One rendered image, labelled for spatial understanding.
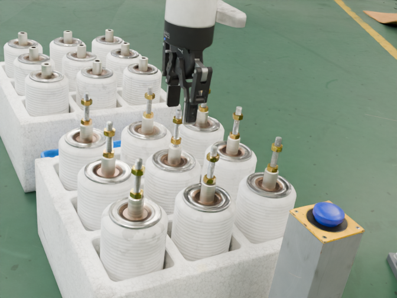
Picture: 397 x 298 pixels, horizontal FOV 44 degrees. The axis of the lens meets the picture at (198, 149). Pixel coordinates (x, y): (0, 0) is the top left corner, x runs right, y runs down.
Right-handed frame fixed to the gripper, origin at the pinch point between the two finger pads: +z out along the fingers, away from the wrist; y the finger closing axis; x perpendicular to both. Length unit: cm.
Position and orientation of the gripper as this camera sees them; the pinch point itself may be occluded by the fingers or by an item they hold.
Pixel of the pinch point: (181, 107)
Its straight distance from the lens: 80.8
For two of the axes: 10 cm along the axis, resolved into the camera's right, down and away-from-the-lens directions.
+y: 4.2, 4.8, -7.7
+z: -1.1, 8.7, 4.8
